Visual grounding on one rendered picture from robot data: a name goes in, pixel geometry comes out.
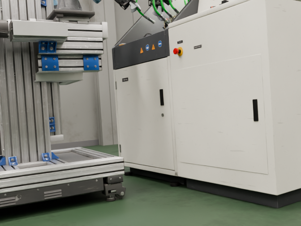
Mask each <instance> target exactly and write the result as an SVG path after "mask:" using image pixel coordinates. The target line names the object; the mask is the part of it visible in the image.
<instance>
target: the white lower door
mask: <svg viewBox="0 0 301 226"><path fill-rule="evenodd" d="M115 74H116V82H115V86H116V94H117V107H118V121H119V134H120V153H121V157H122V158H124V162H129V163H134V164H140V165H147V166H152V167H158V168H163V169H168V170H175V166H174V153H173V139H172V119H171V105H170V91H169V77H168V58H167V57H166V58H162V59H158V60H155V61H150V62H146V63H142V64H138V65H133V66H129V67H125V68H122V69H118V70H115Z"/></svg>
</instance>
